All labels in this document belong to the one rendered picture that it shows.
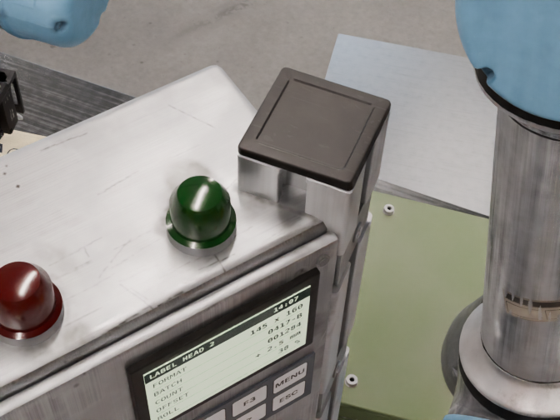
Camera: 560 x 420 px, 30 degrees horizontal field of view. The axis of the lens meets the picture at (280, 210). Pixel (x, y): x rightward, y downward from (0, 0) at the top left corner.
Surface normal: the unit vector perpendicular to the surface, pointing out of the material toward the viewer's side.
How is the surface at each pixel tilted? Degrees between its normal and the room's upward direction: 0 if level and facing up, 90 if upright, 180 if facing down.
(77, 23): 91
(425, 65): 0
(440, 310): 5
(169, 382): 90
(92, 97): 0
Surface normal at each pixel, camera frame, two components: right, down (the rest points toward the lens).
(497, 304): -0.83, 0.46
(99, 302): 0.03, -0.59
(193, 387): 0.54, 0.69
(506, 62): -0.39, 0.61
